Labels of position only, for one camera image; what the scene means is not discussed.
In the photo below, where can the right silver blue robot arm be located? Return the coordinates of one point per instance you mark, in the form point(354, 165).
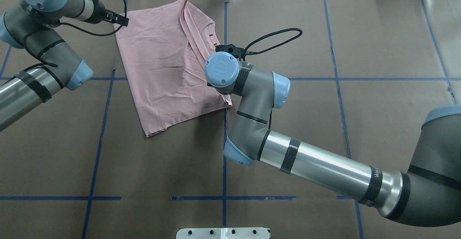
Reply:
point(428, 194)

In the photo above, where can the pink Snoopy t-shirt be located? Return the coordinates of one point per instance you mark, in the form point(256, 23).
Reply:
point(164, 50)

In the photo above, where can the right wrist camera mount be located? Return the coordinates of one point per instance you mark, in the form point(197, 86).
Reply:
point(235, 51)

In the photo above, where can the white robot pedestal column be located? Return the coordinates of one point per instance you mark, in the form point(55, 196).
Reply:
point(224, 233)

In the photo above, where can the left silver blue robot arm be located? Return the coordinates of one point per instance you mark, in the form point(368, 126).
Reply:
point(31, 25)

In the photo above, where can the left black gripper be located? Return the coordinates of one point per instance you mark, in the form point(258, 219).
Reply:
point(98, 14)

